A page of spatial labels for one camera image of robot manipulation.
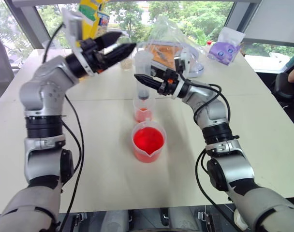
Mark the small clear measuring cup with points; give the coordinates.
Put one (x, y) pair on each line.
(143, 115)

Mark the yellow snack bag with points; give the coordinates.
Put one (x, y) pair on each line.
(98, 21)

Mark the glass jar with beige contents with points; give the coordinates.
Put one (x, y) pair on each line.
(126, 63)

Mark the black office chair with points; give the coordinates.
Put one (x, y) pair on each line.
(282, 89)

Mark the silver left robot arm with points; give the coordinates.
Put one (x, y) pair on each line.
(40, 91)

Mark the clear plastic bag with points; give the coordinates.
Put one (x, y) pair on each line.
(166, 33)

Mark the small red-capped bottle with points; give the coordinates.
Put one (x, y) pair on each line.
(210, 43)

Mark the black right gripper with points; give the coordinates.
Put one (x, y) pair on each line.
(170, 83)

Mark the metal table latch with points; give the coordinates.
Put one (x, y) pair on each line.
(204, 217)
(79, 218)

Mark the clear plastic syringe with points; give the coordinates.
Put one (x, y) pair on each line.
(144, 72)

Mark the large clear measuring cup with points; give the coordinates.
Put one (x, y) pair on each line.
(148, 140)

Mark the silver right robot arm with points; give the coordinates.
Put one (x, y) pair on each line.
(234, 166)

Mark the orange packet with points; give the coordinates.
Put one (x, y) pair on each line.
(170, 56)

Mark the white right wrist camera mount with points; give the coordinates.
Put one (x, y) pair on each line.
(185, 54)

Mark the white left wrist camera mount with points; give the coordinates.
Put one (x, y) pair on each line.
(73, 26)

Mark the white rounded object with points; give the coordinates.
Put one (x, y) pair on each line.
(240, 220)

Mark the purple tissue pack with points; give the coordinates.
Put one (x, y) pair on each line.
(224, 50)

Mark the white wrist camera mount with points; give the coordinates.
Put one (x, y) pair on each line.
(185, 54)
(73, 26)

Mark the grey rounded shape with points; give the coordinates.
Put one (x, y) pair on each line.
(115, 221)

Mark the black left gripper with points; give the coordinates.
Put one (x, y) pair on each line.
(92, 55)

